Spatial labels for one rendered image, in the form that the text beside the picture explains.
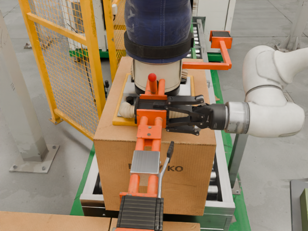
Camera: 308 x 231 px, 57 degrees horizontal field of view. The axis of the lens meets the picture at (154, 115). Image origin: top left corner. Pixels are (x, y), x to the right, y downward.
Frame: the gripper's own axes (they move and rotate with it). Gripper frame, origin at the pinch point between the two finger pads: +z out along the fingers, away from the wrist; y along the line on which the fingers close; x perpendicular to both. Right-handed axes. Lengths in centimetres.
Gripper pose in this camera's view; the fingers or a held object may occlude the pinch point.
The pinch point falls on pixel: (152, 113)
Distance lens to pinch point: 80.2
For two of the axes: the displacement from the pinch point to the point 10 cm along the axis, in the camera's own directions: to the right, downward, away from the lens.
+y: 0.0, 7.8, 6.3
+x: 0.7, -6.3, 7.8
